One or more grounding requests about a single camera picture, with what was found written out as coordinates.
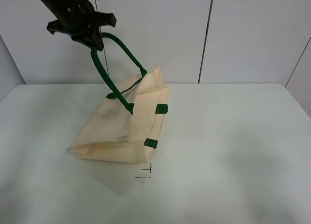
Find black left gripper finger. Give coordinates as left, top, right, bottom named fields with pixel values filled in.
left=71, top=29, right=104, bottom=51

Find white linen bag green handles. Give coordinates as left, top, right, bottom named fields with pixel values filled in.
left=69, top=33, right=170, bottom=164

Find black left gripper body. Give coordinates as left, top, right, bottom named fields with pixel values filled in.
left=46, top=0, right=116, bottom=37

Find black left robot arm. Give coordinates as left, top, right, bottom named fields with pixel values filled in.
left=41, top=0, right=117, bottom=51

